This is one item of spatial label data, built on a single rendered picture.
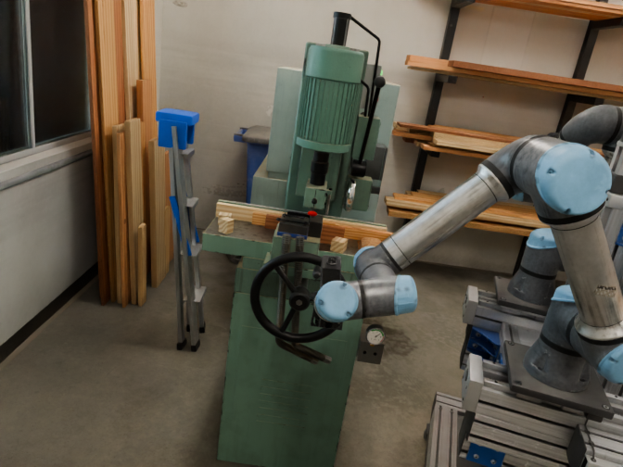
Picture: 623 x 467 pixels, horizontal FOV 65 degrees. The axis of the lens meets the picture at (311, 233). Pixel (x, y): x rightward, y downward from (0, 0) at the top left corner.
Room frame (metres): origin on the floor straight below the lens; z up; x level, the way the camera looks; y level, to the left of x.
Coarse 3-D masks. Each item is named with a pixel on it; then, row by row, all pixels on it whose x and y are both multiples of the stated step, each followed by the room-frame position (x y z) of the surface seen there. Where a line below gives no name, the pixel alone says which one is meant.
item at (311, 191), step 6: (306, 186) 1.58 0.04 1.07; (312, 186) 1.59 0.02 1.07; (318, 186) 1.61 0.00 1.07; (324, 186) 1.62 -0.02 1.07; (306, 192) 1.57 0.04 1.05; (312, 192) 1.57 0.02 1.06; (318, 192) 1.58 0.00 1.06; (324, 192) 1.58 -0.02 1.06; (306, 198) 1.57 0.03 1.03; (318, 198) 1.57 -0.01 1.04; (324, 198) 1.58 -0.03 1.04; (306, 204) 1.57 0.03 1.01; (312, 204) 1.58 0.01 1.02; (318, 204) 1.57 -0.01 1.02; (324, 204) 1.59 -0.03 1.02
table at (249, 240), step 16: (240, 224) 1.59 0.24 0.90; (208, 240) 1.46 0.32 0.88; (224, 240) 1.46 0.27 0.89; (240, 240) 1.46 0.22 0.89; (256, 240) 1.46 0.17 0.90; (272, 240) 1.49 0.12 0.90; (352, 240) 1.60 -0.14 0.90; (256, 256) 1.46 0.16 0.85; (320, 256) 1.46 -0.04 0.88; (352, 256) 1.46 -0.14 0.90; (272, 272) 1.36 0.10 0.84; (288, 272) 1.36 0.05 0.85; (304, 272) 1.36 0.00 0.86
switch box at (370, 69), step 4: (368, 64) 1.90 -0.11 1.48; (372, 64) 1.90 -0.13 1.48; (368, 68) 1.90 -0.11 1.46; (372, 68) 1.90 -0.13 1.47; (380, 68) 1.90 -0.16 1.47; (368, 72) 1.90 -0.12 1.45; (372, 72) 1.90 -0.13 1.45; (376, 72) 1.90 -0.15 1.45; (380, 72) 1.90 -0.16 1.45; (368, 76) 1.90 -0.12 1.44; (372, 76) 1.90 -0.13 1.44; (376, 76) 1.90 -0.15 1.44; (364, 80) 1.90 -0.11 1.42; (368, 80) 1.90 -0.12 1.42; (372, 80) 1.90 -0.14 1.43; (368, 84) 1.90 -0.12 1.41; (364, 88) 1.90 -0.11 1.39; (364, 92) 1.90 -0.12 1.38; (364, 96) 1.90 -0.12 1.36; (364, 100) 1.90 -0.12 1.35; (364, 104) 1.90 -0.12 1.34; (368, 104) 1.90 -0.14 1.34; (368, 108) 1.90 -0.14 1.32
